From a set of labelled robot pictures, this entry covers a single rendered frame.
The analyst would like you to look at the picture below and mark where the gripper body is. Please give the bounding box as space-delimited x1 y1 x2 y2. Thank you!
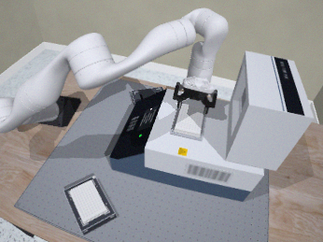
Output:
183 87 209 101

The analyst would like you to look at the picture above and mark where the white benchtop thermal cycler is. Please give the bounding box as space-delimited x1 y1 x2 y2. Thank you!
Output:
109 51 314 202

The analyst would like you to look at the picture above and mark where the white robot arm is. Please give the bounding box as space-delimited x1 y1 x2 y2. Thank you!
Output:
0 8 229 134

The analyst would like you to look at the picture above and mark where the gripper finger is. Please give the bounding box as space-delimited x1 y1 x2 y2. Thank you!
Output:
173 82 193 110
198 90 218 116

